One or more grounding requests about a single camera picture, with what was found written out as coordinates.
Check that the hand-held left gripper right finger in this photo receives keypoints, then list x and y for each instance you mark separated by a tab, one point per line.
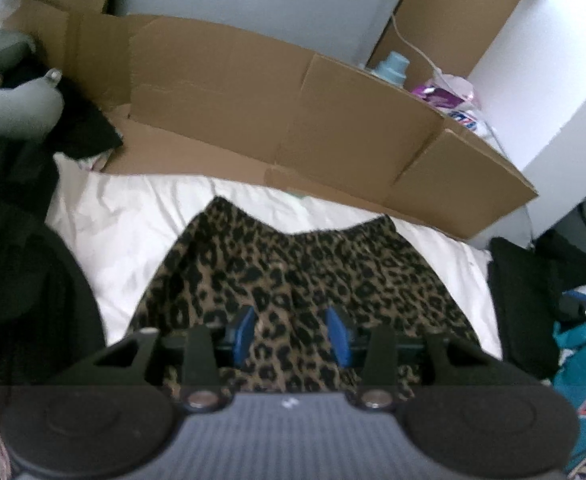
340	337

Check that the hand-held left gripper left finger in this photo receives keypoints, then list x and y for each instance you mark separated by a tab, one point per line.
243	332

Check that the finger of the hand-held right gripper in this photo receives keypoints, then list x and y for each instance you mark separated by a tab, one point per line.
583	310

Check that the leopard print skirt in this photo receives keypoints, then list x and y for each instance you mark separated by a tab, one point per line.
298	270

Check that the black clothes pile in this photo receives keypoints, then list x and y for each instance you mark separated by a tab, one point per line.
568	255

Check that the black folded clothes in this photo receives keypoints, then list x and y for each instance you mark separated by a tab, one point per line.
518	300

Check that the cream printed bedsheet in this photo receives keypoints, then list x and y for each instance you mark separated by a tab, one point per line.
123	210

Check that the brown folded cardboard sheet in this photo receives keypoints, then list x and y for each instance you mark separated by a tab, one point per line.
273	110

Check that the dark grey cloth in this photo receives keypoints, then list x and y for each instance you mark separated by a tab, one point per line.
18	260

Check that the purple detergent bag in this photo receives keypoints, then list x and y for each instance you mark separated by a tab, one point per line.
443	95

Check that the black cloth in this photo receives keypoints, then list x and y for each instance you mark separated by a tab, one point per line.
83	125

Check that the detergent bottle with blue cap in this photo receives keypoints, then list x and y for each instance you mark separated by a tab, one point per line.
393	67

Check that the tall brown cardboard panel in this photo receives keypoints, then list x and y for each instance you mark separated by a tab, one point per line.
463	15

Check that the grey neck pillow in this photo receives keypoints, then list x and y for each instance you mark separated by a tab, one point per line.
13	105

